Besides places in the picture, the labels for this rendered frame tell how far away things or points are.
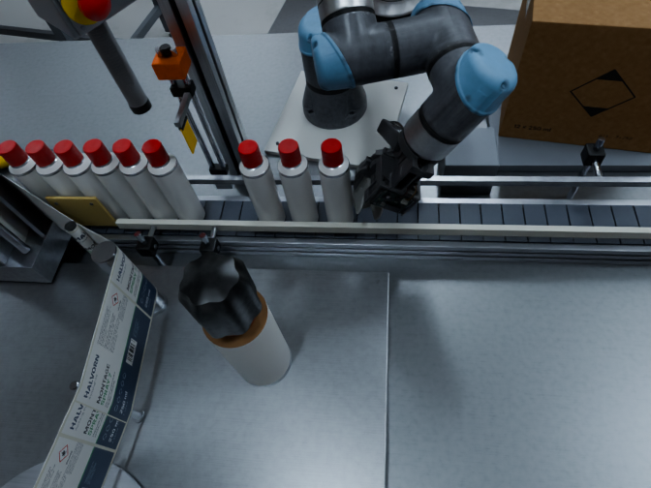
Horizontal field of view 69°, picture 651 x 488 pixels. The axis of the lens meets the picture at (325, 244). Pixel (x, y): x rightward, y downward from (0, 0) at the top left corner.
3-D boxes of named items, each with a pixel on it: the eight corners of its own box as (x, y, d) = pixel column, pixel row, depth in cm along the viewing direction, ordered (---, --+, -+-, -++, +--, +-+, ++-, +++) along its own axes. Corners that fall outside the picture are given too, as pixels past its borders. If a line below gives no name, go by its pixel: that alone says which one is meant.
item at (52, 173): (79, 226, 97) (14, 158, 79) (88, 204, 99) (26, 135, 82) (104, 226, 96) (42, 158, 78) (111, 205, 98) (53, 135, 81)
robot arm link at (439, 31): (385, -3, 64) (404, 57, 59) (467, -19, 64) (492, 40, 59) (383, 43, 71) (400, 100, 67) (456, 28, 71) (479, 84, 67)
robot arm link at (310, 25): (300, 59, 107) (290, 3, 96) (358, 47, 107) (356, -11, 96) (307, 95, 101) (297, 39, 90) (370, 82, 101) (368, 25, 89)
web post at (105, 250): (139, 316, 85) (83, 264, 69) (146, 291, 87) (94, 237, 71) (164, 317, 84) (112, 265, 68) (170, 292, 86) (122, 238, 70)
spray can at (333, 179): (325, 230, 90) (312, 158, 73) (328, 208, 93) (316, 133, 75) (354, 230, 89) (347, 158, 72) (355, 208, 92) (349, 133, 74)
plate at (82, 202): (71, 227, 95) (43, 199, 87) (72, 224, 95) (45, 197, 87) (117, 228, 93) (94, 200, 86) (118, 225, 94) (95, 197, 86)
